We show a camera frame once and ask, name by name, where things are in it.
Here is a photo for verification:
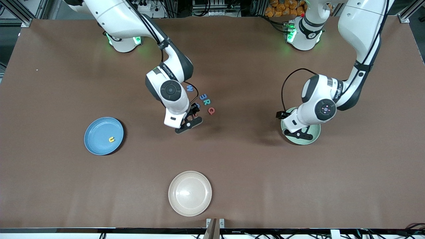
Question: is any blue plate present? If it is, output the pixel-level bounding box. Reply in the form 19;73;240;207
84;117;124;156

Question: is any aluminium frame profile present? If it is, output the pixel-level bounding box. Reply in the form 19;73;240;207
0;0;45;28
397;0;425;24

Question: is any beige plate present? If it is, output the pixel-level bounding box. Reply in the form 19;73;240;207
168;171;212;217

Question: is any white socket strip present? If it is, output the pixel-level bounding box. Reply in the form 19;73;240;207
193;10;233;16

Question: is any green plate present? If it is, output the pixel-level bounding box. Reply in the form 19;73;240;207
281;107;321;145

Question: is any white power strip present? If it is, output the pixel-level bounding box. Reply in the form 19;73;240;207
133;0;160;12

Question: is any pile of orange bags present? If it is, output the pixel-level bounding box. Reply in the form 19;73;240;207
265;0;307;18

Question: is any metal bracket with post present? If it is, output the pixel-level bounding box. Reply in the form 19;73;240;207
203;218;225;239

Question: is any brown paper table cover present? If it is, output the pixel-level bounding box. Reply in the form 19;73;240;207
0;15;425;229

